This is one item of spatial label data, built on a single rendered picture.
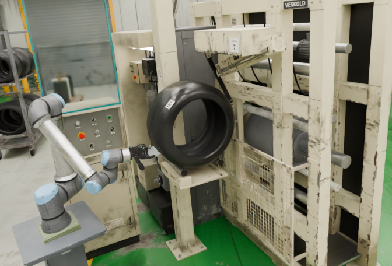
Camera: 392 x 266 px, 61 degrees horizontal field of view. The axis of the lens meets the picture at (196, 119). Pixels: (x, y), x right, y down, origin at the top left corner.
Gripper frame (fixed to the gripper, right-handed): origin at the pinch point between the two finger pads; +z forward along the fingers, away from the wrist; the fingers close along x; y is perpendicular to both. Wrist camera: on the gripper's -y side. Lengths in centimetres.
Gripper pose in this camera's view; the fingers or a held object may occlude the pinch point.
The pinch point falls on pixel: (158, 154)
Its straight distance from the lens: 223.9
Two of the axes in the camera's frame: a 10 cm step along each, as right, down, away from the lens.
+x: -4.4, -2.3, 8.7
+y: 0.4, -9.7, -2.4
